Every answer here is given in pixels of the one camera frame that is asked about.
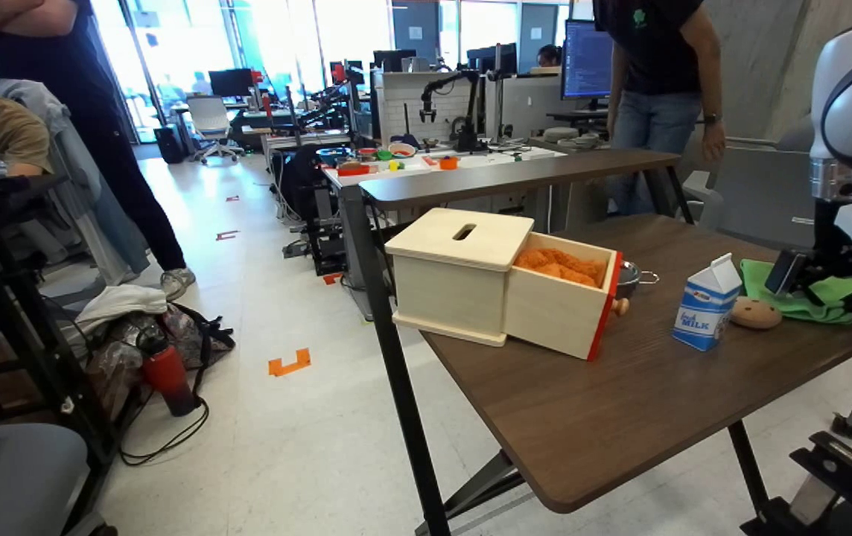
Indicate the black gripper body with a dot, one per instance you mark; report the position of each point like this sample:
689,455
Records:
831,248

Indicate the green towel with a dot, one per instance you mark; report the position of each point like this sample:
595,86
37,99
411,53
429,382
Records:
802,299

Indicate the black background robot arm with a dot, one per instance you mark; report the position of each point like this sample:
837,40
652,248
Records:
454,99

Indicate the brown potato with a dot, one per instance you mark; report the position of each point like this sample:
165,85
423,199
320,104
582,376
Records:
755,314

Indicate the blue white milk carton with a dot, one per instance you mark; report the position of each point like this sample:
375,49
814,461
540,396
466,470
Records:
706,302

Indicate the orange drawer with wood front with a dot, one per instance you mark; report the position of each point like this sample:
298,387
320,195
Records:
561,293

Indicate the person in black shirt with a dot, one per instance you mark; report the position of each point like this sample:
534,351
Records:
664,74

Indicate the computer monitor blue screen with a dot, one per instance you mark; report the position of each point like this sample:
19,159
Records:
584,59

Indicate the wooden box with slot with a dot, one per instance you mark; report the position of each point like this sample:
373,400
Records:
451,271

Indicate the long grey desk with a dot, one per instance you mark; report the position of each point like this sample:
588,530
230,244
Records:
429,184

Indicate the white office chair far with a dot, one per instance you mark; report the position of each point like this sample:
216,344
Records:
213,123

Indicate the red water bottle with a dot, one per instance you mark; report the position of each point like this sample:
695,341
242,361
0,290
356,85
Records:
165,369

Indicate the black bag on floor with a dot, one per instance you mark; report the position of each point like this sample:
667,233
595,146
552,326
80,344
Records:
113,361

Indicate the standing person dark clothes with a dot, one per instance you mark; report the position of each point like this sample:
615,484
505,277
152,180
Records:
56,44

